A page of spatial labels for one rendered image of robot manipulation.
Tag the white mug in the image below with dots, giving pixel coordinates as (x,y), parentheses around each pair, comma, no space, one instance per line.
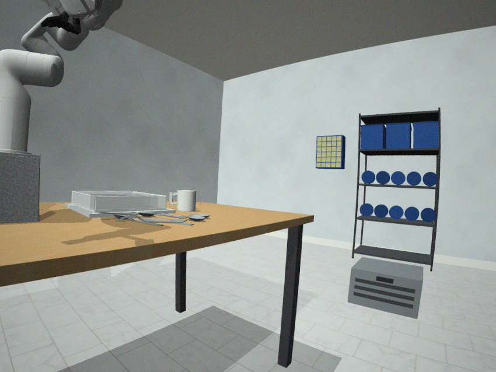
(185,200)

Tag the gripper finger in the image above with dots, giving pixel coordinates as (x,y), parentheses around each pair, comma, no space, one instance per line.
(61,21)

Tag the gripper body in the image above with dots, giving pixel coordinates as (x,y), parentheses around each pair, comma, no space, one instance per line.
(74,8)

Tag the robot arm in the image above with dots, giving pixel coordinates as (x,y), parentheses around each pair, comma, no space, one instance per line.
(40,65)

